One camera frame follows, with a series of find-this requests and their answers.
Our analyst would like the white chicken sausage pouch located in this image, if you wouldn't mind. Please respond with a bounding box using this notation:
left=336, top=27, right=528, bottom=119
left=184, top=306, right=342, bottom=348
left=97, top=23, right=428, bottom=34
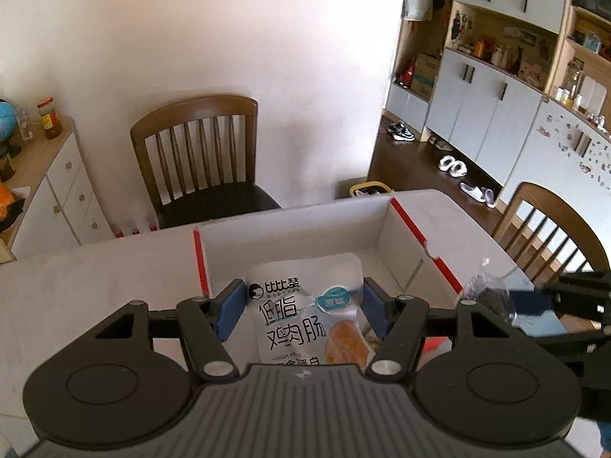
left=246, top=253, right=373, bottom=370

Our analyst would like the clear bag dark snack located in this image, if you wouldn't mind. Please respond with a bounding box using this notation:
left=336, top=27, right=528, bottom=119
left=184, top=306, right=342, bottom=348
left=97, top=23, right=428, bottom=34
left=458, top=258, right=516, bottom=325

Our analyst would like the red cardboard box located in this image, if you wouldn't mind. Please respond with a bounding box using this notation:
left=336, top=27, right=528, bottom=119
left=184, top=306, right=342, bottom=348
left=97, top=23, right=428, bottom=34
left=194, top=190, right=466, bottom=309

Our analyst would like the wooden chair at right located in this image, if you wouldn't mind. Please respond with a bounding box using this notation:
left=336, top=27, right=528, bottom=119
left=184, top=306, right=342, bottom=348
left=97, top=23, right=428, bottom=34
left=492, top=182, right=609, bottom=284

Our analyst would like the grey white slippers pair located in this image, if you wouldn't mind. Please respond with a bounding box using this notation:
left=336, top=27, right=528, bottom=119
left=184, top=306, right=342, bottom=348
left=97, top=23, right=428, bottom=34
left=459, top=182, right=495, bottom=209

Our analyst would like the brown wooden chair back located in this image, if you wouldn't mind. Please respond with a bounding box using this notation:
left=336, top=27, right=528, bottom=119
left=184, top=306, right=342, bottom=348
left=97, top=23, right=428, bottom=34
left=131, top=94, right=280, bottom=229

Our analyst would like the white drawer sideboard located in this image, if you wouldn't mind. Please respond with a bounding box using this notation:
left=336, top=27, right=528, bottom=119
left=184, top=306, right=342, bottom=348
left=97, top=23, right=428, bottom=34
left=1, top=116, right=114, bottom=263

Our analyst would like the black sneakers pair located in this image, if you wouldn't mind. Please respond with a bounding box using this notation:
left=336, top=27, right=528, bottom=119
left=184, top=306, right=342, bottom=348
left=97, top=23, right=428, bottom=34
left=386, top=122, right=415, bottom=143

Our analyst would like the orange snack bag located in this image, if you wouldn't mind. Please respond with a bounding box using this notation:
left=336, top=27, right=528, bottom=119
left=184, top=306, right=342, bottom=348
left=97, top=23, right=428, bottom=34
left=0, top=183, right=25, bottom=232

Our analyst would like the white tall cabinet unit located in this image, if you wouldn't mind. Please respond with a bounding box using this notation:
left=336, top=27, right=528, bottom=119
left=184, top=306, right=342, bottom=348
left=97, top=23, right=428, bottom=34
left=384, top=0, right=610, bottom=233

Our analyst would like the cardboard carton on shelf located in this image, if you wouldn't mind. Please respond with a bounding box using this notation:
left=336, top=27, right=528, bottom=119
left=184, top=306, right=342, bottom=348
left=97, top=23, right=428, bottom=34
left=410, top=53, right=440, bottom=100

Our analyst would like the red-lidded sauce jar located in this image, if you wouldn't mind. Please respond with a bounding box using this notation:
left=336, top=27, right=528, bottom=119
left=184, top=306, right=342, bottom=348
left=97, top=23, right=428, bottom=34
left=37, top=97, right=62, bottom=140

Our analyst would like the blue globe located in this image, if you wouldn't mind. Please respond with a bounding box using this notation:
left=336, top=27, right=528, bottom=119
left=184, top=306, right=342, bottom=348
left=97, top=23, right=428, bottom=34
left=0, top=100, right=18, bottom=142

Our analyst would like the hanging tote bag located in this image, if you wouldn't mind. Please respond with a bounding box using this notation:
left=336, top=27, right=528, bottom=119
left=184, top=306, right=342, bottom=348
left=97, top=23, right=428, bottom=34
left=403, top=0, right=433, bottom=22

